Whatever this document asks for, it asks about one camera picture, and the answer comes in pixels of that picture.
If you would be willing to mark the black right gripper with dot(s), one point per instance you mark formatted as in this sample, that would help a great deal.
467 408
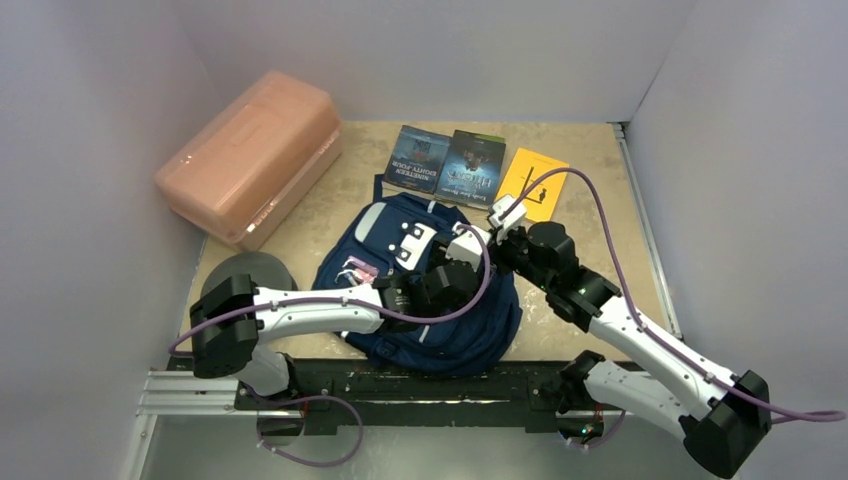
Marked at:
506 240

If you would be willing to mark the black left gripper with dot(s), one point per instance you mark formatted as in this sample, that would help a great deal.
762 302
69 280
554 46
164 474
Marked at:
475 270

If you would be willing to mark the navy blue student backpack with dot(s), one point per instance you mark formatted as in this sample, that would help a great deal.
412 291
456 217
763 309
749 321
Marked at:
395 234

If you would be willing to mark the pink highlighter marker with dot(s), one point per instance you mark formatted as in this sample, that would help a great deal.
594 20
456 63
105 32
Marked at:
355 271

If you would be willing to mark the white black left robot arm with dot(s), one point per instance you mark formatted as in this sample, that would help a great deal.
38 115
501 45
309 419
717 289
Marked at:
233 324

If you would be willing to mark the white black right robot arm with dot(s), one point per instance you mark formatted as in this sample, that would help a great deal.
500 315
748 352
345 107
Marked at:
717 414

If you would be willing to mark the dark blue paperback book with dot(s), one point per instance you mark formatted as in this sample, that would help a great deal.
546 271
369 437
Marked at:
471 173

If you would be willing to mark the Nineteen Eighty-Four paperback book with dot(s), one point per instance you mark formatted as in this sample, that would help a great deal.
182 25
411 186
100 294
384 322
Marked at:
416 161

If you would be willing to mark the grey round disc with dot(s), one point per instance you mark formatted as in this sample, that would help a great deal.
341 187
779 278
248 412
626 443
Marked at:
265 270

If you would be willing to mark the translucent pink storage box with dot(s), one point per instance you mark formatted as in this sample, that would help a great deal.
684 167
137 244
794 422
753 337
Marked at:
243 173

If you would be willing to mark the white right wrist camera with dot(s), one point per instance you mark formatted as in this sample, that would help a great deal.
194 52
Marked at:
505 214

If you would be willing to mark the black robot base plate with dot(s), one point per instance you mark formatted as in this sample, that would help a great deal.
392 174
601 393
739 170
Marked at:
329 393

